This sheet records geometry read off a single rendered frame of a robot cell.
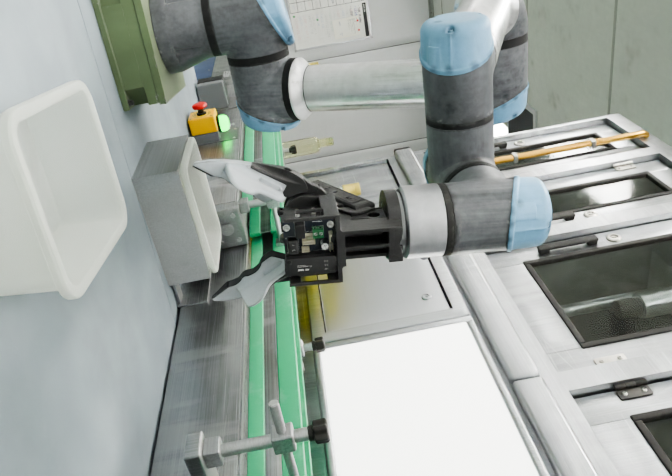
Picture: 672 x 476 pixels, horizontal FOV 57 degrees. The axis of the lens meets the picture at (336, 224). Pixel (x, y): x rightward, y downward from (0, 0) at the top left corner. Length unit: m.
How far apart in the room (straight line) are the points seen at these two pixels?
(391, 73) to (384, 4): 6.27
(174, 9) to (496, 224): 0.73
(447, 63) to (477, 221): 0.17
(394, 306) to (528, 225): 0.79
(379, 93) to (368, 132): 6.63
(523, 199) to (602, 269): 0.95
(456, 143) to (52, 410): 0.50
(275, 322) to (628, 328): 0.72
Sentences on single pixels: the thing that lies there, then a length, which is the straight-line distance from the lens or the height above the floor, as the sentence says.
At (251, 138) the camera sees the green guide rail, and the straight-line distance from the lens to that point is 1.70.
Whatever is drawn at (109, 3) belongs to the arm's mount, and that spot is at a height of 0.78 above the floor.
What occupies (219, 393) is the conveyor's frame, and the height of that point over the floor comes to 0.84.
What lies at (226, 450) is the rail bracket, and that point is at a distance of 0.79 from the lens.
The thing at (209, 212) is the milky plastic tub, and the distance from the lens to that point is 1.28.
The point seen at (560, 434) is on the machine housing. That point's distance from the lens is 1.14.
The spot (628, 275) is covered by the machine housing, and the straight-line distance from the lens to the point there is 1.57.
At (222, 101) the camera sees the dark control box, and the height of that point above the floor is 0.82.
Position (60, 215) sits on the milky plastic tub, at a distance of 0.78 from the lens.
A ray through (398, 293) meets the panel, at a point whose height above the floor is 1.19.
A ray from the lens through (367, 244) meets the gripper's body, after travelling 0.59.
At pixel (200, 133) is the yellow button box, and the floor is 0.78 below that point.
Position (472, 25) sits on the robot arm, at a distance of 0.66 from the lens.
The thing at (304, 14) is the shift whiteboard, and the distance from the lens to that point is 7.26.
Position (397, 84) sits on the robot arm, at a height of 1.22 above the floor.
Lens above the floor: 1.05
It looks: 1 degrees up
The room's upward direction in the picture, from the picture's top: 79 degrees clockwise
